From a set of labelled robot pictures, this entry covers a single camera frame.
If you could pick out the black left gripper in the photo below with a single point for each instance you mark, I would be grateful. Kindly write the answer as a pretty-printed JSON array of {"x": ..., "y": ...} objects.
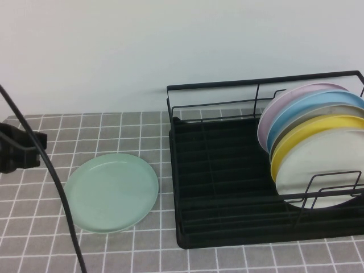
[{"x": 7, "y": 159}]

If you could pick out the yellow round plate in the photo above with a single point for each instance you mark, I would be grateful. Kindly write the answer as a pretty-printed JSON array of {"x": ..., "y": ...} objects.
[{"x": 287, "y": 145}]

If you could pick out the beige grey round plate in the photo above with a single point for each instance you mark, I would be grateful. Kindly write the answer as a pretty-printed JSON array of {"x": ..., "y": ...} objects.
[{"x": 335, "y": 109}]

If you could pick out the blue round plate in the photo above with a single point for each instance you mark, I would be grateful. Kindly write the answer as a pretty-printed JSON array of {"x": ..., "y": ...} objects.
[{"x": 290, "y": 118}]

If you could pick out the grey white checked tablecloth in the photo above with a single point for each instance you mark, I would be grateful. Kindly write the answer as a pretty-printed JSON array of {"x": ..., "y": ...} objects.
[{"x": 113, "y": 130}]

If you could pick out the white round plate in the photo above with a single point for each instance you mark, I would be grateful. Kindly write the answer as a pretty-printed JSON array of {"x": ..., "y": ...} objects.
[{"x": 327, "y": 153}]

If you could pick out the light green round plate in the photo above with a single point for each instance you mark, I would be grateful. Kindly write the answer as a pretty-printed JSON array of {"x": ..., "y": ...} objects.
[{"x": 113, "y": 193}]

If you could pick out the pink round plate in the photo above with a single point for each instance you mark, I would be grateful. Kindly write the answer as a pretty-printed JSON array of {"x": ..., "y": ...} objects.
[{"x": 273, "y": 113}]

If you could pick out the black plastic drip tray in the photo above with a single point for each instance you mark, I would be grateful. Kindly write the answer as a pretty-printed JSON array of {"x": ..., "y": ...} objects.
[{"x": 227, "y": 159}]

